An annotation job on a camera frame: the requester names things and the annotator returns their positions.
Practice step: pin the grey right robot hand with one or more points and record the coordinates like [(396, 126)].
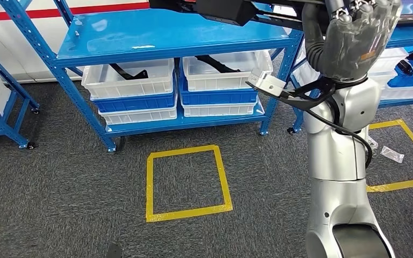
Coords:
[(352, 46)]

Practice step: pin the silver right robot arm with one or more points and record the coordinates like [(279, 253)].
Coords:
[(334, 153)]

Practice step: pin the black rack caster wheel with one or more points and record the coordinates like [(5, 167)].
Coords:
[(31, 145), (35, 111), (290, 130)]

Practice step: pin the small clear plastic bag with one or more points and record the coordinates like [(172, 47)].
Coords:
[(391, 154)]

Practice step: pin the yellow floor tape square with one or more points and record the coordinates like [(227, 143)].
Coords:
[(149, 185), (399, 185)]

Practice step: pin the black camera bracket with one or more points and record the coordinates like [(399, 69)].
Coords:
[(310, 99)]

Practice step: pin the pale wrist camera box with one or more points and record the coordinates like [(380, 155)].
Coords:
[(267, 83)]

